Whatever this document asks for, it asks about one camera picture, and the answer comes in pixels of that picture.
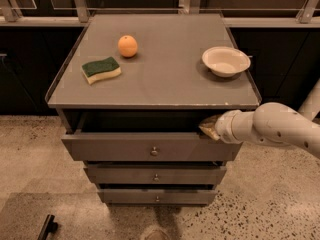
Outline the grey top drawer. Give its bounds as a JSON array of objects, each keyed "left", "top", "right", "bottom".
[{"left": 62, "top": 133, "right": 241, "bottom": 162}]

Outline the grey drawer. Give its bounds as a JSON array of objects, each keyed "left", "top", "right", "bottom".
[
  {"left": 85, "top": 164, "right": 226, "bottom": 185},
  {"left": 98, "top": 189, "right": 217, "bottom": 205},
  {"left": 62, "top": 133, "right": 241, "bottom": 162}
]

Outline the round robot base foot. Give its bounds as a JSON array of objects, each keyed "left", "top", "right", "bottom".
[{"left": 140, "top": 227, "right": 170, "bottom": 240}]

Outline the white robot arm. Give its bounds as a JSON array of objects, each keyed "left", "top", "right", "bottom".
[{"left": 199, "top": 80, "right": 320, "bottom": 158}]

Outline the grey drawer cabinet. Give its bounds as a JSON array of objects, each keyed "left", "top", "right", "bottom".
[{"left": 46, "top": 14, "right": 261, "bottom": 192}]

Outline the grey middle drawer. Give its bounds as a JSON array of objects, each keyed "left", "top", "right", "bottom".
[{"left": 85, "top": 164, "right": 226, "bottom": 185}]

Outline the grey bottom drawer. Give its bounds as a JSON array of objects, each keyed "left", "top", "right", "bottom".
[{"left": 98, "top": 189, "right": 217, "bottom": 205}]

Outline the white bowl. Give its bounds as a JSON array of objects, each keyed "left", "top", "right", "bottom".
[{"left": 202, "top": 47, "right": 251, "bottom": 78}]

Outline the orange fruit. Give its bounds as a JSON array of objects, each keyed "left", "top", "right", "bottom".
[{"left": 118, "top": 35, "right": 138, "bottom": 58}]

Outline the green and yellow sponge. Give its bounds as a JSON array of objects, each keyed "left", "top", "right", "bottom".
[{"left": 82, "top": 57, "right": 122, "bottom": 85}]

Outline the black object on floor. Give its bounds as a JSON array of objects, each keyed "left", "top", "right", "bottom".
[{"left": 37, "top": 214, "right": 58, "bottom": 240}]

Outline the metal window railing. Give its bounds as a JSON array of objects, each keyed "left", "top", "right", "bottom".
[{"left": 0, "top": 0, "right": 320, "bottom": 28}]

